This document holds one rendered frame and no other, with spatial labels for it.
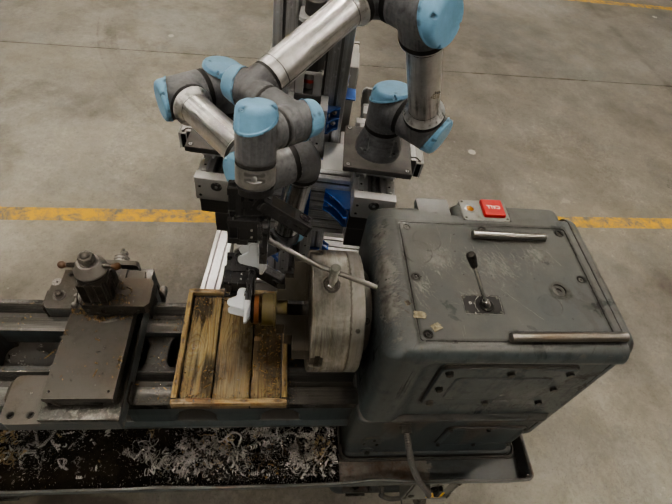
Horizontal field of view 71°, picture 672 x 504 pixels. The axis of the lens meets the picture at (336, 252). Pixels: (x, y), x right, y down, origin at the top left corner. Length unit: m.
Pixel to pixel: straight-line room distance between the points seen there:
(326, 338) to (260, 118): 0.53
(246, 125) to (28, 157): 2.83
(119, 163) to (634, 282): 3.33
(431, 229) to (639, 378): 1.98
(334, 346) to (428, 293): 0.25
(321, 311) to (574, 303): 0.61
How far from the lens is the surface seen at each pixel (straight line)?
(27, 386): 1.46
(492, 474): 1.79
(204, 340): 1.43
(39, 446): 1.78
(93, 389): 1.32
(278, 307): 1.21
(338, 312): 1.09
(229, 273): 1.27
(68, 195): 3.24
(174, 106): 1.39
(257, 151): 0.84
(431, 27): 1.07
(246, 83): 0.98
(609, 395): 2.87
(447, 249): 1.22
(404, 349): 1.03
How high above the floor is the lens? 2.12
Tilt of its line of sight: 50 degrees down
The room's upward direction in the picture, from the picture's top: 11 degrees clockwise
